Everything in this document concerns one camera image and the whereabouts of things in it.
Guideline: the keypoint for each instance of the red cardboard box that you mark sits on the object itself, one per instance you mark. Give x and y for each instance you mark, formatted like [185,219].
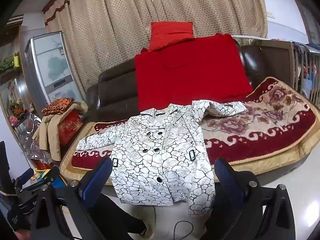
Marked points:
[70,130]

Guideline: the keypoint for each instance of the red floral blanket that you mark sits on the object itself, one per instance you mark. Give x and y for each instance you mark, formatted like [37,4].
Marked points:
[250,130]

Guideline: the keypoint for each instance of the red cloth cover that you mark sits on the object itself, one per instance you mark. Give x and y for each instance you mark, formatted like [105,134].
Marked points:
[190,80]

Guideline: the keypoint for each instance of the yellow candle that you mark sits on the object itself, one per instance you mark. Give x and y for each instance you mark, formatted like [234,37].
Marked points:
[16,61]

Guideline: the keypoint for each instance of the green ornament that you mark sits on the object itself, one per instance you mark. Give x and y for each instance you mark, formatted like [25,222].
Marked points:
[6,63]

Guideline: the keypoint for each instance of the wooden display cabinet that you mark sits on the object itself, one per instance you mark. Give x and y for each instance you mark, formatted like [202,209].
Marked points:
[7,85]

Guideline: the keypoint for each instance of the blue and yellow toy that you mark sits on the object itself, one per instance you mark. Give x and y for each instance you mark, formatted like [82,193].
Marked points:
[60,182]

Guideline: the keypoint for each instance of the orange artificial flowers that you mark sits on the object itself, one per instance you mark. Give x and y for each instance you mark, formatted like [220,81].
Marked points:
[20,108]

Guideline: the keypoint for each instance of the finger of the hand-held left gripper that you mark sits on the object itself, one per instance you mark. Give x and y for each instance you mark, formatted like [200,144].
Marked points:
[50,175]
[25,175]

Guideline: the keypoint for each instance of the silver refrigerator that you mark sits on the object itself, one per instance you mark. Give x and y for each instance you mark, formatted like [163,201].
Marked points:
[50,62]

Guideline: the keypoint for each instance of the beige slipper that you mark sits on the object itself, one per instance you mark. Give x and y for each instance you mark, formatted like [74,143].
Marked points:
[150,225]

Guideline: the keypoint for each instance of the beige dotted curtain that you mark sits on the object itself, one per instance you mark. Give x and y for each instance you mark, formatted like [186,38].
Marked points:
[112,30]

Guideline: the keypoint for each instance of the orange patterned folded cloth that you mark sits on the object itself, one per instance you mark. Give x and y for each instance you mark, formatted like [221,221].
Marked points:
[58,105]

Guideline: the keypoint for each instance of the brown leather sofa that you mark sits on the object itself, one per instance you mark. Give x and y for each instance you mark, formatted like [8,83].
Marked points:
[112,92]

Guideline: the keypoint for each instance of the red pillow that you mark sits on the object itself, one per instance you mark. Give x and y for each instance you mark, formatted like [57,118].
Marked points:
[170,35]

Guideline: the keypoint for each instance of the pink artificial flower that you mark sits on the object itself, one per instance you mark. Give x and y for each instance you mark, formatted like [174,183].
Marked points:
[14,121]

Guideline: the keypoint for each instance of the beige padded coat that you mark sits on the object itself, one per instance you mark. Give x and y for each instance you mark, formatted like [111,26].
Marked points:
[52,135]

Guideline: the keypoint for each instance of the white black-patterned jacket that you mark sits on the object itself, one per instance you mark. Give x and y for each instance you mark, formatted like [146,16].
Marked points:
[155,160]

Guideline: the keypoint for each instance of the red plastic bag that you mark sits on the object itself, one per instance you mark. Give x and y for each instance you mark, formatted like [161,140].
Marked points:
[41,163]

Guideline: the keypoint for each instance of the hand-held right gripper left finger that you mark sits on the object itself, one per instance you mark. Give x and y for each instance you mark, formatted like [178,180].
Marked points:
[96,180]

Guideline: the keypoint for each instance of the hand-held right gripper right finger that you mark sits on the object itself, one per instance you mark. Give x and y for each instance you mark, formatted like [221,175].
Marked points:
[226,177]

